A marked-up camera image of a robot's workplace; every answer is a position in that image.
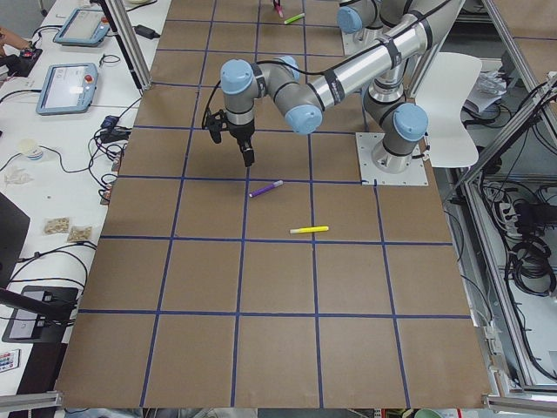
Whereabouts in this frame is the near blue teach pendant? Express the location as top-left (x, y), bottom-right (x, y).
top-left (36, 63), bottom-right (97, 116)

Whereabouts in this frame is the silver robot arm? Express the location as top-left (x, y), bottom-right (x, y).
top-left (203, 1), bottom-right (462, 173)
top-left (337, 0), bottom-right (406, 34)

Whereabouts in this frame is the white chair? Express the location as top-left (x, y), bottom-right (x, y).
top-left (415, 52), bottom-right (482, 168)

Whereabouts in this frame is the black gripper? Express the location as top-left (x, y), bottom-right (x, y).
top-left (229, 122), bottom-right (255, 167)

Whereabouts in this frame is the green pen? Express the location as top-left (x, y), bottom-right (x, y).
top-left (284, 13), bottom-right (305, 25)

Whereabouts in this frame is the purple pen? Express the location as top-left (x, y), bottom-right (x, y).
top-left (248, 180), bottom-right (284, 199)

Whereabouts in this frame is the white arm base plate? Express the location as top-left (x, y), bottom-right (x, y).
top-left (355, 132), bottom-right (428, 186)

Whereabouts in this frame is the black monitor stand base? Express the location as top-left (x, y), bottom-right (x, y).
top-left (1, 286), bottom-right (78, 343)

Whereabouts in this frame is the blue teach pendant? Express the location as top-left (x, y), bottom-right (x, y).
top-left (36, 63), bottom-right (97, 116)
top-left (54, 8), bottom-right (110, 47)

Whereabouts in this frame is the white remote control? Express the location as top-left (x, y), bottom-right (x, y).
top-left (0, 349), bottom-right (21, 373)

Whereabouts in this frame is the yellow pen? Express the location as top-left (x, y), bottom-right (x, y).
top-left (289, 226), bottom-right (329, 234)

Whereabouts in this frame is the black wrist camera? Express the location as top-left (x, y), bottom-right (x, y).
top-left (202, 109), bottom-right (228, 144)

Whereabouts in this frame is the aluminium frame post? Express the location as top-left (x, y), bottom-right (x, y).
top-left (98, 0), bottom-right (151, 91)

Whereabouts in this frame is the pink pen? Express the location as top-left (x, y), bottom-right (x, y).
top-left (272, 0), bottom-right (284, 18)

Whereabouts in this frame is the far blue teach pendant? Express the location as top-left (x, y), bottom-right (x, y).
top-left (54, 8), bottom-right (110, 47)

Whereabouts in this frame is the black power adapter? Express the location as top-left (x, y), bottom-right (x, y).
top-left (133, 24), bottom-right (160, 39)

